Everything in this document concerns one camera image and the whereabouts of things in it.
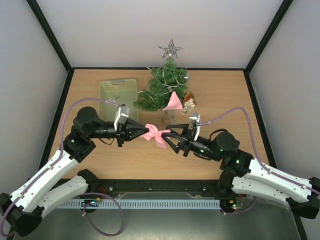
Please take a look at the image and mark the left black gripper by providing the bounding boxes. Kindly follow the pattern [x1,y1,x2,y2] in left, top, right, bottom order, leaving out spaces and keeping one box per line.
[89,118,149,148]

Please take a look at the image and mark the pink ornaments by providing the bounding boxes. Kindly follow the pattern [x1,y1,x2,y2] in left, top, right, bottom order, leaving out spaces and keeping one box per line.
[140,124,171,149]

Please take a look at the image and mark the pink felt triangle ornament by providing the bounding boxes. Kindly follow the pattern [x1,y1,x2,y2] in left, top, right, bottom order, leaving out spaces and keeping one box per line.
[162,91,183,111]

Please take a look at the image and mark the brown gingerbread ornament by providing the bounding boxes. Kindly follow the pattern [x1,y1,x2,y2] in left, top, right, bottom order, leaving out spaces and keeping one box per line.
[182,92,197,115]

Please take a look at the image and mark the green plastic basket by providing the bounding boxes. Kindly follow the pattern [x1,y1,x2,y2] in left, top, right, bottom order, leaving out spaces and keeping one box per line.
[98,78,139,122]

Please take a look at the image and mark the small green christmas tree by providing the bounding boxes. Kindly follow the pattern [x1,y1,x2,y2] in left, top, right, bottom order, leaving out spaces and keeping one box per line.
[133,57,188,123]

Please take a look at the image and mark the silver star ornament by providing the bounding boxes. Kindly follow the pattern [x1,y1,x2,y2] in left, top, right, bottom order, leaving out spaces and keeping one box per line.
[158,39,184,59]

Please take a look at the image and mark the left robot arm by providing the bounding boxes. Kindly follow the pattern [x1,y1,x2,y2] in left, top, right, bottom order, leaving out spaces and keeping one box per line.
[0,106,149,237]

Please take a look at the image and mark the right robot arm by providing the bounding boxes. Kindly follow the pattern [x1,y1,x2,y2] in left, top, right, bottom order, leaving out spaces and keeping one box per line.
[161,124,320,219]

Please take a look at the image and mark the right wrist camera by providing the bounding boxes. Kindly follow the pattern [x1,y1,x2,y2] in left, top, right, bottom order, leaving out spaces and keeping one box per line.
[189,112,201,141]

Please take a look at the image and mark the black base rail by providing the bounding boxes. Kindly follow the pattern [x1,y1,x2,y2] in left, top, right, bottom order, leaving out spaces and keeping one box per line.
[87,179,239,199]

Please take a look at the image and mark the white slotted cable duct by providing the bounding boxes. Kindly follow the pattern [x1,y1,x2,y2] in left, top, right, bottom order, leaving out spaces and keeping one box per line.
[59,199,220,210]

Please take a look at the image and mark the purple loop cable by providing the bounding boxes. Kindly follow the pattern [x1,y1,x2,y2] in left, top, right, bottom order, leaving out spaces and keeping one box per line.
[81,192,125,236]

